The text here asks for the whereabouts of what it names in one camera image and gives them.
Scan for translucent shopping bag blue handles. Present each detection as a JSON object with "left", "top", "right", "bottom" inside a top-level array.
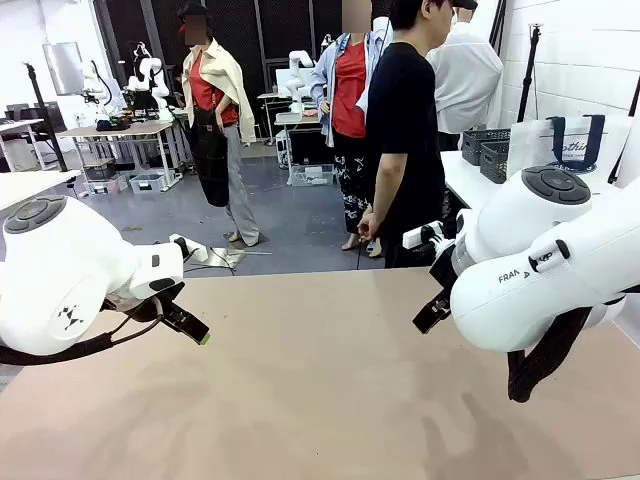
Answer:
[{"left": 508, "top": 114, "right": 634, "bottom": 176}]

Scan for bare person forearm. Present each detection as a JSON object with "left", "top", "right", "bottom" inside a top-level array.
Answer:
[{"left": 372, "top": 149, "right": 409, "bottom": 221}]

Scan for person in red top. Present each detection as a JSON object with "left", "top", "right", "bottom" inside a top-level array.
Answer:
[{"left": 309, "top": 0, "right": 396, "bottom": 259}]

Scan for background work table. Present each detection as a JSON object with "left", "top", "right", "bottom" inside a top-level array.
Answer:
[{"left": 57, "top": 121, "right": 189, "bottom": 194}]

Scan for person in white shirt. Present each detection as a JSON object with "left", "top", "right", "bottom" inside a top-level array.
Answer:
[{"left": 427, "top": 0, "right": 506, "bottom": 136}]

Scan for black tripod stand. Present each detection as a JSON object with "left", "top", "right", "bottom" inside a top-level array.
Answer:
[{"left": 22, "top": 60, "right": 69, "bottom": 174}]

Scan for grey background desk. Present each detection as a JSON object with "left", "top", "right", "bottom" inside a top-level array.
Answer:
[{"left": 273, "top": 110, "right": 322, "bottom": 147}]

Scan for mannequin with cream jacket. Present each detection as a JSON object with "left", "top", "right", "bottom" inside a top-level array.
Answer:
[{"left": 177, "top": 0, "right": 261, "bottom": 249}]

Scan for black left arm cable sleeve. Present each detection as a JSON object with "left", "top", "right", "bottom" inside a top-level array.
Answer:
[{"left": 0, "top": 299, "right": 166, "bottom": 366}]

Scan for white side table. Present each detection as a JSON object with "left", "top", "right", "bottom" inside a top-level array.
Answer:
[{"left": 439, "top": 148, "right": 640, "bottom": 211}]

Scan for metal floor plate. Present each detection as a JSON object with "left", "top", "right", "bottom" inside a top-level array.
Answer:
[{"left": 198, "top": 244, "right": 249, "bottom": 272}]

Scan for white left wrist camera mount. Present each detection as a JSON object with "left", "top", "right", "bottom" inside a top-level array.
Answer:
[{"left": 168, "top": 232, "right": 215, "bottom": 262}]

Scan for person in black t-shirt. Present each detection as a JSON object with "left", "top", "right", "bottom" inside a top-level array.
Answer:
[{"left": 364, "top": 0, "right": 481, "bottom": 270}]

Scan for white table with black knob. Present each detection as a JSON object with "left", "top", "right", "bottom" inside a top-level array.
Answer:
[{"left": 0, "top": 169, "right": 82, "bottom": 211}]

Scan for clear plastic storage bin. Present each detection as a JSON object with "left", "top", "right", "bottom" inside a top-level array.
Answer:
[
  {"left": 288, "top": 163, "right": 335, "bottom": 188},
  {"left": 128, "top": 172, "right": 169, "bottom": 195}
]

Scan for black right arm cable sleeve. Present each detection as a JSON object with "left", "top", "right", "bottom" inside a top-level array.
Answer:
[{"left": 507, "top": 304, "right": 595, "bottom": 404}]

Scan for grey plastic basket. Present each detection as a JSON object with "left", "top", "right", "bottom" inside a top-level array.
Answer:
[
  {"left": 479, "top": 140, "right": 524, "bottom": 185},
  {"left": 460, "top": 128, "right": 512, "bottom": 166}
]

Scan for bare person hand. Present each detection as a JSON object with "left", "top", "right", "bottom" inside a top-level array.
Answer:
[{"left": 358, "top": 212, "right": 384, "bottom": 237}]

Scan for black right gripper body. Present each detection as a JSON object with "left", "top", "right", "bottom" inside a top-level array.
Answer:
[{"left": 428, "top": 238, "right": 459, "bottom": 299}]

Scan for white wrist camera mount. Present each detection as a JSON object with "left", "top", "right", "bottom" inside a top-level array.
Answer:
[
  {"left": 402, "top": 221, "right": 447, "bottom": 250},
  {"left": 168, "top": 232, "right": 215, "bottom": 262}
]

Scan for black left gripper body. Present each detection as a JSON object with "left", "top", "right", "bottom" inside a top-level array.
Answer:
[{"left": 125, "top": 282, "right": 185, "bottom": 325}]

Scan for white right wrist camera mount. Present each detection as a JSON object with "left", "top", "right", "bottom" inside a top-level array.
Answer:
[{"left": 402, "top": 221, "right": 447, "bottom": 250}]

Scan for grey whiteboard panel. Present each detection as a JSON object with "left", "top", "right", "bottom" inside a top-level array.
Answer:
[{"left": 42, "top": 42, "right": 85, "bottom": 96}]

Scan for black arm cable sleeve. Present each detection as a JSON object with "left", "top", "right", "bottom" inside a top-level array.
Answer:
[
  {"left": 0, "top": 299, "right": 166, "bottom": 366},
  {"left": 507, "top": 304, "right": 595, "bottom": 404}
]

